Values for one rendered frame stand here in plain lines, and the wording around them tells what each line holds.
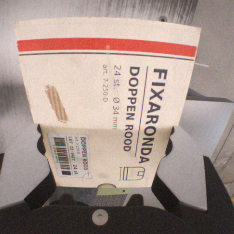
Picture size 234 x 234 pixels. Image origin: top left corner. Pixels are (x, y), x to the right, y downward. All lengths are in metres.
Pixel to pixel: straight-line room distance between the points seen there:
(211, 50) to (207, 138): 1.03
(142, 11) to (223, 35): 1.21
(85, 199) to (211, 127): 0.40
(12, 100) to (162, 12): 0.38
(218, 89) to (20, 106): 1.50
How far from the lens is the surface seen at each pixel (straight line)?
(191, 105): 0.37
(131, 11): 0.30
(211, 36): 1.39
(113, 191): 0.51
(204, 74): 1.39
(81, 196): 0.38
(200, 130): 0.43
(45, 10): 0.32
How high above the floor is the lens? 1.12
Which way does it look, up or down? 62 degrees down
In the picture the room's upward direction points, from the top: 176 degrees clockwise
